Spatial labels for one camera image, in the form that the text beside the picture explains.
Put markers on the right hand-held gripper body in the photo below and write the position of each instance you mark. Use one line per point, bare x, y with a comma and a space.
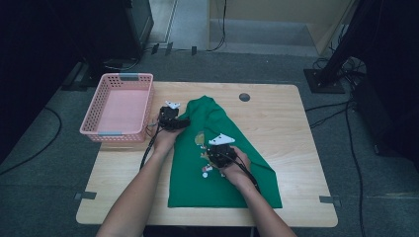
222, 153

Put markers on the black cabinet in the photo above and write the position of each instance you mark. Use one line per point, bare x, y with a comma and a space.
122, 26

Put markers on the black stand pole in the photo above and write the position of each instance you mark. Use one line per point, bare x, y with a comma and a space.
342, 42

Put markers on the person's right hand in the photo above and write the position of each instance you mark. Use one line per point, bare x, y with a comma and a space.
238, 173

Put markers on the person's left hand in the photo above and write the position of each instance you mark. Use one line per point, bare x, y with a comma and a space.
164, 140

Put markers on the grey round table grommet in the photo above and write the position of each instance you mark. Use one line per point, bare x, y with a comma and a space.
244, 97

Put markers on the grey tape strip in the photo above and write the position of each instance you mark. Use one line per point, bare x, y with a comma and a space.
329, 199
86, 196

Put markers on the pink plastic basket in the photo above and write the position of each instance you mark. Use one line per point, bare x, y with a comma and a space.
122, 110

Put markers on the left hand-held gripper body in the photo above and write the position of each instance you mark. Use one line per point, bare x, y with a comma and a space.
168, 117

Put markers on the black stand base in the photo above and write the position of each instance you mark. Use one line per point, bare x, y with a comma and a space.
324, 84
80, 77

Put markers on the green printed shirt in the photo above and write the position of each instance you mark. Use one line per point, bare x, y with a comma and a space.
197, 187

